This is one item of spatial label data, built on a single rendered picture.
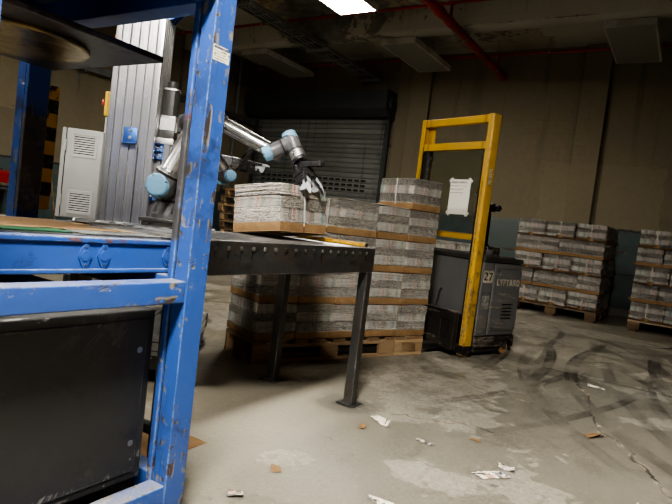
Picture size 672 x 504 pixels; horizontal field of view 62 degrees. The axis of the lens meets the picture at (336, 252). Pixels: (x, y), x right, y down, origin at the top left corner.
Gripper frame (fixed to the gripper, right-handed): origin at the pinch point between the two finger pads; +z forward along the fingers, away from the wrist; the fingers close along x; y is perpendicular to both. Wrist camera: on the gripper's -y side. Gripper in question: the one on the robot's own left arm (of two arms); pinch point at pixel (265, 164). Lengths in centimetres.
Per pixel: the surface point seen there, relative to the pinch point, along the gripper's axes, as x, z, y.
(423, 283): 46, 120, 64
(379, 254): 47, 75, 45
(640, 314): -24, 544, 105
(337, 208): 37, 40, 19
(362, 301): 134, 5, 53
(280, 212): 125, -43, 15
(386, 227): 44, 77, 26
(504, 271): 52, 195, 49
